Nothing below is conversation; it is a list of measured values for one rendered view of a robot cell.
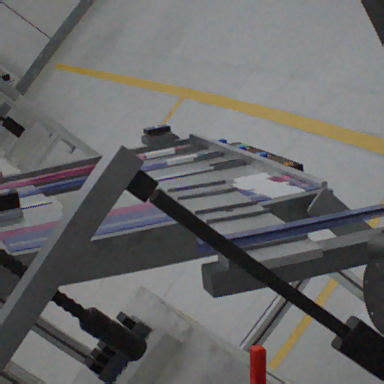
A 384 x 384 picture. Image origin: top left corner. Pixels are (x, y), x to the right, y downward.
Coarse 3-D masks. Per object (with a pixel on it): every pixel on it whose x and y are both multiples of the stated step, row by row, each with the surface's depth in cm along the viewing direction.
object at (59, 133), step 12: (0, 72) 559; (0, 84) 501; (12, 96) 504; (24, 108) 583; (36, 108) 510; (36, 120) 585; (48, 120) 514; (24, 132) 585; (60, 132) 516; (12, 144) 584; (48, 144) 515; (72, 144) 520; (84, 144) 521; (0, 156) 519; (0, 168) 512; (12, 168) 514; (60, 204) 526
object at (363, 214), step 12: (324, 216) 111; (336, 216) 110; (348, 216) 111; (360, 216) 111; (372, 216) 112; (264, 228) 109; (276, 228) 109; (288, 228) 109; (300, 228) 109; (312, 228) 110; (324, 228) 110; (240, 240) 108; (252, 240) 108; (264, 240) 108; (204, 252) 107
